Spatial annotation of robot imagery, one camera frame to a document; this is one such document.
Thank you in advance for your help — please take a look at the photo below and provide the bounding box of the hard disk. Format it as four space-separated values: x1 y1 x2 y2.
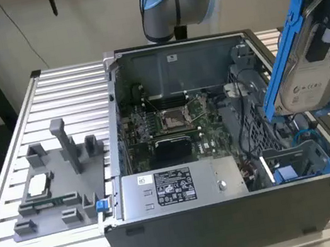
244 0 330 127

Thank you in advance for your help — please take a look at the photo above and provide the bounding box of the blue disk wire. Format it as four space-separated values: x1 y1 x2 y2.
290 124 323 159

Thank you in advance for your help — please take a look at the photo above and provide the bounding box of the grey disk bay cage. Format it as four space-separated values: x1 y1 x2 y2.
208 27 330 195

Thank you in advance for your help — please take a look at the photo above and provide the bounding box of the blue disk carrier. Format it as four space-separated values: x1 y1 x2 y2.
268 145 330 184

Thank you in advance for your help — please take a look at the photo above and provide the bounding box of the black RAM slot bank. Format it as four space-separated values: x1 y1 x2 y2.
141 89 190 114

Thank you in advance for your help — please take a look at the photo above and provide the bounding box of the green motherboard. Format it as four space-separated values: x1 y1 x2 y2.
110 81 244 176

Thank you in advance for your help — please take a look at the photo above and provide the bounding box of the CPU socket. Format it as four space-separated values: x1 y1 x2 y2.
158 105 194 133

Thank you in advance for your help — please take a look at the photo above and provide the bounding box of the thin metal locking lever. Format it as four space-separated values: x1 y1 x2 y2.
143 95 161 115

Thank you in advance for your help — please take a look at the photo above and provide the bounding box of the black graphics card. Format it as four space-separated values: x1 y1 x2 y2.
128 131 198 173

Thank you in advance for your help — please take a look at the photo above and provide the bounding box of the open black PC case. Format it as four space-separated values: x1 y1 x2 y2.
69 11 330 247

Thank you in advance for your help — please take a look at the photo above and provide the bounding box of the black antenna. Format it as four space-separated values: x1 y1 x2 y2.
47 0 59 18

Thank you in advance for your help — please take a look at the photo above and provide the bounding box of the silver power supply unit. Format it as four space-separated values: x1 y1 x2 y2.
115 152 251 220

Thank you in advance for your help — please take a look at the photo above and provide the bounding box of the blue case latch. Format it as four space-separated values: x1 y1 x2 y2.
95 198 110 213

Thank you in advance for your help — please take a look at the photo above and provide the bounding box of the grey parts rack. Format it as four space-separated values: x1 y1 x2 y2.
0 111 118 243

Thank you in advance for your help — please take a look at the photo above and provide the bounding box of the green RAM stick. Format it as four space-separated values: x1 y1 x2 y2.
34 194 71 211

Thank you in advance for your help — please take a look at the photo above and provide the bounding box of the silver CPU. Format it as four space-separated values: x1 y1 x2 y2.
24 173 54 199

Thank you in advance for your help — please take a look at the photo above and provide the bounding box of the black internal cable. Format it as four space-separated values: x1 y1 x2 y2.
226 65 276 163

